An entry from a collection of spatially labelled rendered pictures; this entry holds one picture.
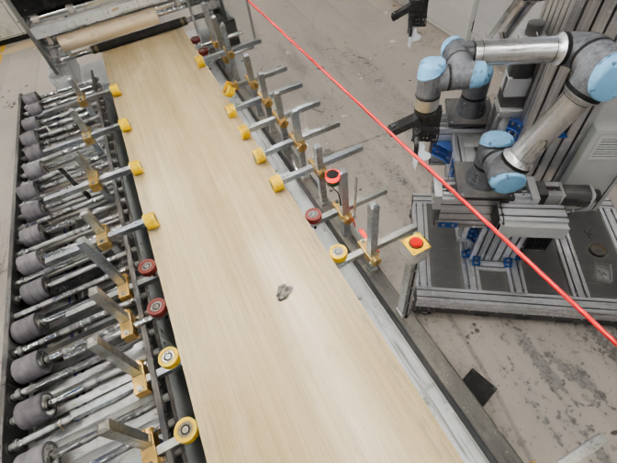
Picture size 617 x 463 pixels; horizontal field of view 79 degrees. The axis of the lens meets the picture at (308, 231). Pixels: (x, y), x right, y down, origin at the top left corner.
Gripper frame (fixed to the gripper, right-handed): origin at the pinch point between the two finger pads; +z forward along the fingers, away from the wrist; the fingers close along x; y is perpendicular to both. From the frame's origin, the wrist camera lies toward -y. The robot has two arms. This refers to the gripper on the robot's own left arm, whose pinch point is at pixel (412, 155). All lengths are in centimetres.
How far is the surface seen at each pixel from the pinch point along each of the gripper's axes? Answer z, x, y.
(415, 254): 9.7, -36.4, 1.1
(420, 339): 62, -44, 8
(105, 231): 35, -16, -139
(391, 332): 70, -38, -3
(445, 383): 62, -61, 17
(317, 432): 42, -87, -28
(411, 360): 70, -50, 6
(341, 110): 132, 219, -51
